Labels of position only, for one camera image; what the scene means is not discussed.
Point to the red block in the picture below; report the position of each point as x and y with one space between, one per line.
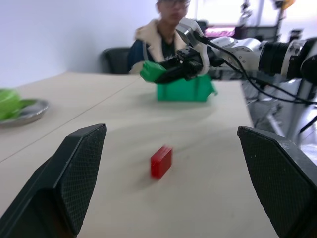
161 162

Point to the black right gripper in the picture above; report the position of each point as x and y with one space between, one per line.
192 64

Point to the black chair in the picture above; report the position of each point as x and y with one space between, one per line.
115 60

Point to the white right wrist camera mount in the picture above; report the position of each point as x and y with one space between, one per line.
190 29

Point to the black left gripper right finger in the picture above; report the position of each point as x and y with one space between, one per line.
277 178

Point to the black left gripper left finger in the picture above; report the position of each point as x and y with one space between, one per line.
64 173

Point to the round metal plate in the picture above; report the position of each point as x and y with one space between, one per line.
32 114

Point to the teal plastic bin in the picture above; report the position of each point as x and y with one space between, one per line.
183 91

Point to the seated person in hooded jacket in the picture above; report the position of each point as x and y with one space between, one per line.
158 42

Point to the green block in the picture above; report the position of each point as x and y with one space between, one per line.
149 72

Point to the green vegetable on plate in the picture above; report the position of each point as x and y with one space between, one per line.
10 102

